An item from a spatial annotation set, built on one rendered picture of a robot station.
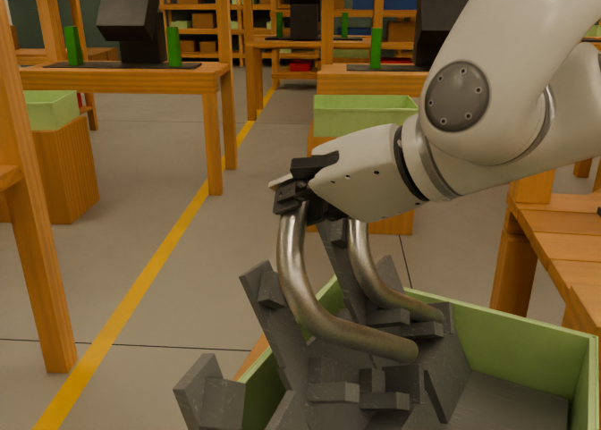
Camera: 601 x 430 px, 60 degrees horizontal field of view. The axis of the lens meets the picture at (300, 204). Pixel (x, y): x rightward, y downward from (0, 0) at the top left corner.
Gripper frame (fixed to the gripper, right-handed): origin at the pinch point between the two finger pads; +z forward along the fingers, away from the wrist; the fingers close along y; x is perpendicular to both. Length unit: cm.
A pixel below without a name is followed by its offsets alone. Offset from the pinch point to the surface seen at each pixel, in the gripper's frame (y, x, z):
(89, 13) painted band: -150, -776, 851
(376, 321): -22.9, 6.1, 6.1
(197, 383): 10.9, 21.6, -2.6
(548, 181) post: -93, -52, 2
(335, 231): -12.8, -3.6, 5.9
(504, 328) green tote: -43.8, 2.4, -3.3
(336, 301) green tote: -32.4, -2.2, 21.9
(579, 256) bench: -81, -24, -5
